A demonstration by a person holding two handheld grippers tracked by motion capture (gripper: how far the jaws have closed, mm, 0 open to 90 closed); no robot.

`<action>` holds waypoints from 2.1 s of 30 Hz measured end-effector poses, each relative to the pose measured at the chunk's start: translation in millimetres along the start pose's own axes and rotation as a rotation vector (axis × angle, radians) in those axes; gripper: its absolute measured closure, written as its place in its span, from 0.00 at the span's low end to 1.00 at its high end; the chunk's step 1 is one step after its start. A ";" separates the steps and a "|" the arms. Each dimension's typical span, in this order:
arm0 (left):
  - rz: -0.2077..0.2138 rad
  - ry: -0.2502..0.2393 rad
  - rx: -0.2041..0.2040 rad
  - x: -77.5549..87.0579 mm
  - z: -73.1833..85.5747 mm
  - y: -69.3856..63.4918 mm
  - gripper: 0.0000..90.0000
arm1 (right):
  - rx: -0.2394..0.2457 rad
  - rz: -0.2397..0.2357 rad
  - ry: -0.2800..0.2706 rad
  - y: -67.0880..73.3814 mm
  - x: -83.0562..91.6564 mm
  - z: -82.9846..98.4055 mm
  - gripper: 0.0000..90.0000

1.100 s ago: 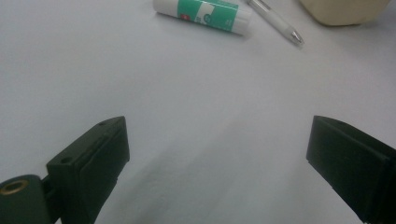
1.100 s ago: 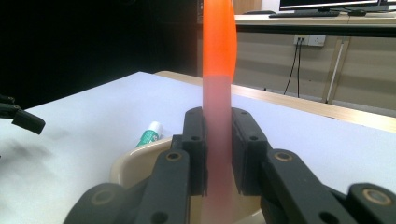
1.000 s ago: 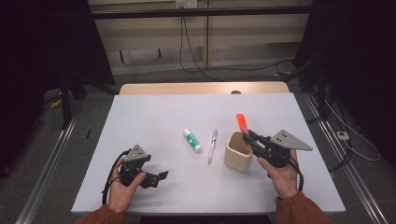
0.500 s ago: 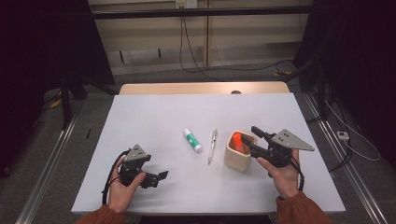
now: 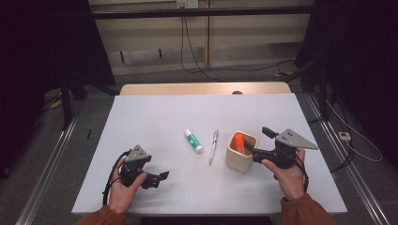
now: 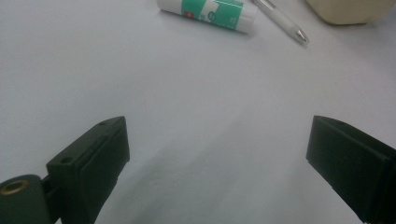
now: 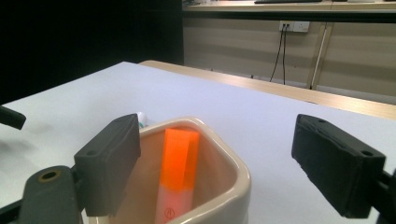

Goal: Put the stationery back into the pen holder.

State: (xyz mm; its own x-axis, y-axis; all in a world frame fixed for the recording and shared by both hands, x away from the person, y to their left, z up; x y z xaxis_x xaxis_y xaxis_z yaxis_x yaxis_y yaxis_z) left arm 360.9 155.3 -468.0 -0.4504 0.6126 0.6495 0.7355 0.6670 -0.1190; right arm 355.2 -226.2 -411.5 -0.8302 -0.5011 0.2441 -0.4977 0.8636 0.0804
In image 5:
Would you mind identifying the person's left hand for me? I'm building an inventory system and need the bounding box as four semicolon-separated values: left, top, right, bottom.
107;155;148;215

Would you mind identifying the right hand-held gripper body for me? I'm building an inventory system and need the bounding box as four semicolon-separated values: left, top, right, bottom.
252;127;319;170

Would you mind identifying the white table mat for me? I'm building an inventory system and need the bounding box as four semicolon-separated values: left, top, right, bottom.
70;93;348;217

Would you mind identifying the black horizontal bar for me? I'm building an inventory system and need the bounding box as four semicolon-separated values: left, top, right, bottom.
90;6;315;21

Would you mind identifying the orange marker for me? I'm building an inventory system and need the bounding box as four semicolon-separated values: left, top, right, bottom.
234;132;247;155

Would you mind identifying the hand-held gripper black cable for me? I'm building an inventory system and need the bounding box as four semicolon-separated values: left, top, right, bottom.
101;149;130;207
294;156;310;193

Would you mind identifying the wooden table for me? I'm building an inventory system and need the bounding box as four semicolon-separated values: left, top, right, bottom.
119;82;292;97

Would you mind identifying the black cable bundle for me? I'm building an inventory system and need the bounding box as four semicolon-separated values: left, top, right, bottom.
308;115;356;174

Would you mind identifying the metal floor rail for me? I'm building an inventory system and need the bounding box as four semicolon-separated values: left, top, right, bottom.
304;93;390;225
15;115;79;225

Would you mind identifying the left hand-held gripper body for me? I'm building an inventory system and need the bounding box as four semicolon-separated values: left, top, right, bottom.
119;144;153;188

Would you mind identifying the long black floor cable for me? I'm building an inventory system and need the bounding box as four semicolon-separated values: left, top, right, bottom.
179;7;295;83

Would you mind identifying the white cable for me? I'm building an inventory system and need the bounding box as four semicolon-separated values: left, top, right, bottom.
327;99;383;163

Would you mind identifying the white and clear pen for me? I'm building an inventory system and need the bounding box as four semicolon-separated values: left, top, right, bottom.
208;128;220;166

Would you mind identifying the green and white glue stick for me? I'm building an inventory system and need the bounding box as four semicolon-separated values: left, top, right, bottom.
183;128;205;155

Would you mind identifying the white wall outlet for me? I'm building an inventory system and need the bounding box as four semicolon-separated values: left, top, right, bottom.
176;0;200;9

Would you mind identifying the person's right hand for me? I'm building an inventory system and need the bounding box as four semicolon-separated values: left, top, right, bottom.
260;147;309;201

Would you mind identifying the right hand-held gripper black cable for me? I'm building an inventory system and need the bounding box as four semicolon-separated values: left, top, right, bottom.
294;156;310;193

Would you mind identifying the left hand-held gripper black cable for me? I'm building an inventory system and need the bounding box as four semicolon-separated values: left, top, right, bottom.
101;149;130;207

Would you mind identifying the dark curtain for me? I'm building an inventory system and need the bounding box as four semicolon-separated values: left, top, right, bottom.
294;0;398;170
0;0;116;179

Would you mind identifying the cream pen holder cup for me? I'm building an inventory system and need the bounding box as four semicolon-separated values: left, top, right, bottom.
225;130;260;173

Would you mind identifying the beige cabinet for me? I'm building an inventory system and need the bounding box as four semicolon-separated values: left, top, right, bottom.
88;0;315;76

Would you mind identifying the black metal stand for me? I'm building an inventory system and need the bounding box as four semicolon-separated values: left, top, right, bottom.
283;55;332;121
59;74;120;131

